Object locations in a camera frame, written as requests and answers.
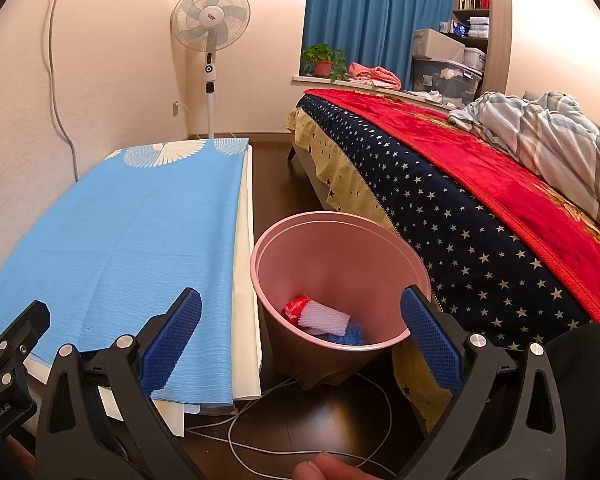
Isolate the white table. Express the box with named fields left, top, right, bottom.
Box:
left=0, top=145, right=263, bottom=436

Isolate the white cardboard box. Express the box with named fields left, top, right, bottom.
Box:
left=412, top=28, right=466, bottom=66

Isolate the pink folded cloth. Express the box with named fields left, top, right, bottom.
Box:
left=347, top=62, right=402, bottom=90

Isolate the clear storage box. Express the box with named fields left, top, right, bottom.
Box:
left=411, top=57, right=483, bottom=101

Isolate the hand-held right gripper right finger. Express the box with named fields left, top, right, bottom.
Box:
left=399, top=285, right=568, bottom=480

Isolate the white floor cable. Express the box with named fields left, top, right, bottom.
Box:
left=185, top=372, right=396, bottom=476

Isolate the blue tablecloth with white print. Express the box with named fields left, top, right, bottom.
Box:
left=0, top=138, right=248, bottom=406

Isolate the potted green plant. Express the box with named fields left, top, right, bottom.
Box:
left=300, top=44, right=348, bottom=83

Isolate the white standing fan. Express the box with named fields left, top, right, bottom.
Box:
left=170, top=0, right=252, bottom=140

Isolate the small white container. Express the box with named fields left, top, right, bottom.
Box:
left=462, top=47, right=487, bottom=78

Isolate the star patterned bed blanket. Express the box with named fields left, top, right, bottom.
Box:
left=305, top=87, right=600, bottom=326

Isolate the grey wall cable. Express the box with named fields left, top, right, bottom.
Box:
left=46, top=0, right=79, bottom=181

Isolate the star patterned bed cover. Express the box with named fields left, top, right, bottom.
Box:
left=286, top=89, right=600, bottom=433

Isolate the blue curtain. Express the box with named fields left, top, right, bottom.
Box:
left=302, top=0, right=456, bottom=92

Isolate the plaid quilt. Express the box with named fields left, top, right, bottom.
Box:
left=447, top=91, right=600, bottom=246

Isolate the blue plastic bag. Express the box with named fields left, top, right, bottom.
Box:
left=327, top=322, right=368, bottom=346

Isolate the red packet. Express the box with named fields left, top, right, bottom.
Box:
left=281, top=296, right=312, bottom=328

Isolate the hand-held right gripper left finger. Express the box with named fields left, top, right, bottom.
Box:
left=34, top=287, right=206, bottom=480

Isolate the pink waste bin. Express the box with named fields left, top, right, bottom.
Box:
left=250, top=211, right=433, bottom=391

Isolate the person's right hand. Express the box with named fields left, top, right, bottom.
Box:
left=292, top=452, right=381, bottom=480

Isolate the wooden bookshelf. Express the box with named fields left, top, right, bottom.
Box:
left=452, top=0, right=513, bottom=96

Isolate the white foam net sleeve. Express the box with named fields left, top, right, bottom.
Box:
left=298, top=300, right=352, bottom=336

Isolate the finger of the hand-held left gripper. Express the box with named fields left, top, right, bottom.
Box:
left=0, top=300, right=52, bottom=377

